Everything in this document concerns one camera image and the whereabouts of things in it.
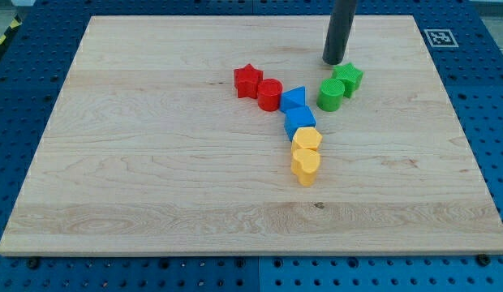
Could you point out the light wooden board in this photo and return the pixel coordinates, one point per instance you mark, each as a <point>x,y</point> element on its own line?
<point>149,152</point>

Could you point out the yellow hexagon block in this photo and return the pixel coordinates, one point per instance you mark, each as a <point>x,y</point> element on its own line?
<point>306,138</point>

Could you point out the yellow heart block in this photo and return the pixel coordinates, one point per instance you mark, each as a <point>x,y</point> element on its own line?
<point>304,165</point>

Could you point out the blue cube block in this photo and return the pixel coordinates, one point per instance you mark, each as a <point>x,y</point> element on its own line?
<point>298,117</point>

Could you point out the red cylinder block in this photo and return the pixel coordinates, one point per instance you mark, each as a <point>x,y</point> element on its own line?
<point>269,93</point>

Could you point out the blue triangle block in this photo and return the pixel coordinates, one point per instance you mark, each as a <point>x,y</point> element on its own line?
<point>293,98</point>

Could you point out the red star block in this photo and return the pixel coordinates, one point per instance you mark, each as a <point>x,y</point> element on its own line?
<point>246,80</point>

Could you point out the green cylinder block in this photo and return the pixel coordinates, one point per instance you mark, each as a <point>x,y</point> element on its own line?
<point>330,94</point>

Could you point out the green star block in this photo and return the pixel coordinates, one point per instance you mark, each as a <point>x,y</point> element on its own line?
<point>350,75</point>

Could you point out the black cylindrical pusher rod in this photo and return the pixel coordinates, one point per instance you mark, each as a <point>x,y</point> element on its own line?
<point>340,23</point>

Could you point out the white fiducial marker tag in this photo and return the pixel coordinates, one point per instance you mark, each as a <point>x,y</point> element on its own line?
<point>440,38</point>

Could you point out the black bolt front left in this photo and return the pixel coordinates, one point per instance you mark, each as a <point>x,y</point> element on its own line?
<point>33,263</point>

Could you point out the black bolt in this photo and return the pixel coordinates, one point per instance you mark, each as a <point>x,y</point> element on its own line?
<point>33,263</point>
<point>483,260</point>

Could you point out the black bolt front right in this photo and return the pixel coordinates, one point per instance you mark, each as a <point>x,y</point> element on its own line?
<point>483,260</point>

